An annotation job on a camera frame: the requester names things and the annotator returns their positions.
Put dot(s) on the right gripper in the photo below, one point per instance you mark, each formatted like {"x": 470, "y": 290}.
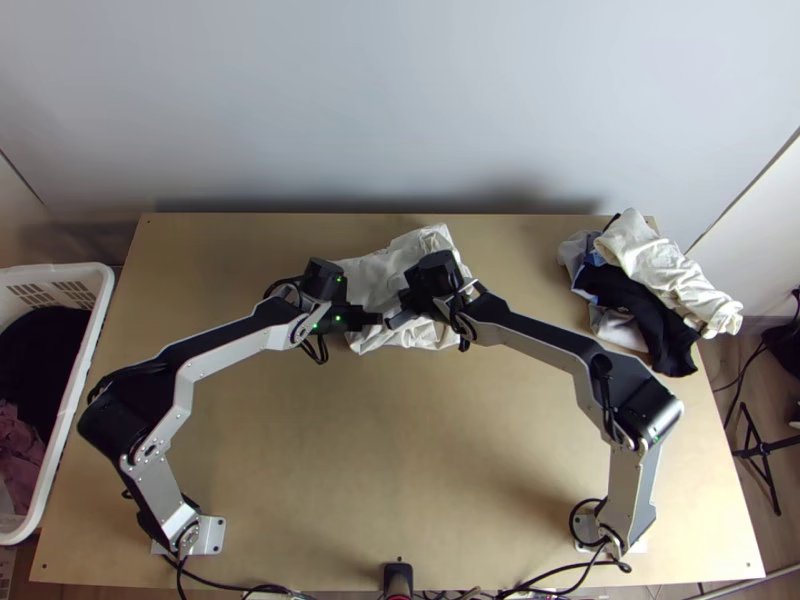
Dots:
{"x": 417, "y": 307}

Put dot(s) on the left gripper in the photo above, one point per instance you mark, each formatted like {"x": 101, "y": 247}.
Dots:
{"x": 364, "y": 319}

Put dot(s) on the cream t-shirt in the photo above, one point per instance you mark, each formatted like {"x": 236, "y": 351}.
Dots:
{"x": 375, "y": 278}

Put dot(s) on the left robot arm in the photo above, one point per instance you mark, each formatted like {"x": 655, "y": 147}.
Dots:
{"x": 212, "y": 359}

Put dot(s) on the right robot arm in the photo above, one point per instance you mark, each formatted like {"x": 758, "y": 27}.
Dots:
{"x": 550, "y": 340}

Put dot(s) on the heap of clothes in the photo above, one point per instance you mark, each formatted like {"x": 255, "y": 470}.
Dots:
{"x": 650, "y": 275}

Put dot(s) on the white laundry basket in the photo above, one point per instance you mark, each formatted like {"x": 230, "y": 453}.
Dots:
{"x": 75, "y": 375}

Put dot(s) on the black garment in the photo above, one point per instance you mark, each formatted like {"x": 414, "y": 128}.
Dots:
{"x": 44, "y": 356}

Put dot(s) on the black tripod stand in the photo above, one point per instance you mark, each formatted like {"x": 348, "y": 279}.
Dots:
{"x": 759, "y": 447}

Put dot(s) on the pink garment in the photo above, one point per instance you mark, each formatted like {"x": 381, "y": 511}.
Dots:
{"x": 19, "y": 450}

